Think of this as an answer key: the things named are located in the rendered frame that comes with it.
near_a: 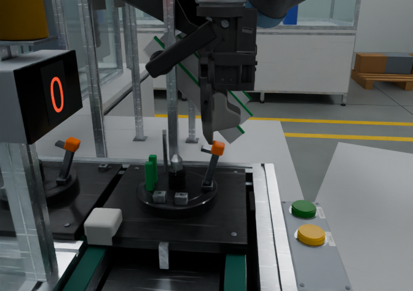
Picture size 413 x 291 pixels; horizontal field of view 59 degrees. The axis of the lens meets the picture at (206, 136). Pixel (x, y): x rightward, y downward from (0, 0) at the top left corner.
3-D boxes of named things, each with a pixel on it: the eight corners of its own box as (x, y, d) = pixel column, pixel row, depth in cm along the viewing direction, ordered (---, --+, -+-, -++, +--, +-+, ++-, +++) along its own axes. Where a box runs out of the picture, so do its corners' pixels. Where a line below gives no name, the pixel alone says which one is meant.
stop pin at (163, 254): (170, 263, 54) (169, 241, 53) (168, 269, 53) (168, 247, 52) (161, 263, 54) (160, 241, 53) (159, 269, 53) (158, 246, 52)
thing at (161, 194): (166, 199, 59) (166, 190, 59) (165, 204, 58) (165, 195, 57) (155, 198, 59) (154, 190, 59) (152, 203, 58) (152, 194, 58)
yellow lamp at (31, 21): (58, 35, 39) (50, -16, 37) (33, 40, 34) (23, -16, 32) (13, 34, 39) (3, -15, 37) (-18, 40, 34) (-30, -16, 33)
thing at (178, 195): (188, 200, 59) (188, 192, 58) (187, 205, 57) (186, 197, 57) (176, 199, 59) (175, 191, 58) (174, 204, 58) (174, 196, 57)
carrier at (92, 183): (123, 172, 77) (118, 115, 72) (75, 245, 55) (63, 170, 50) (14, 167, 79) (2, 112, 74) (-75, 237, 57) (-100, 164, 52)
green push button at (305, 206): (312, 209, 63) (313, 199, 62) (317, 223, 59) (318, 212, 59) (289, 209, 63) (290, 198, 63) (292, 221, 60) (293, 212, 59)
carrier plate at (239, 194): (244, 177, 75) (245, 167, 74) (247, 255, 53) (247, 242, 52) (130, 172, 77) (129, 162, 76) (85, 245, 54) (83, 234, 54)
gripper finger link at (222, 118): (239, 152, 56) (241, 94, 53) (201, 151, 57) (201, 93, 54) (239, 144, 59) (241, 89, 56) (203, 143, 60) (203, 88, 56)
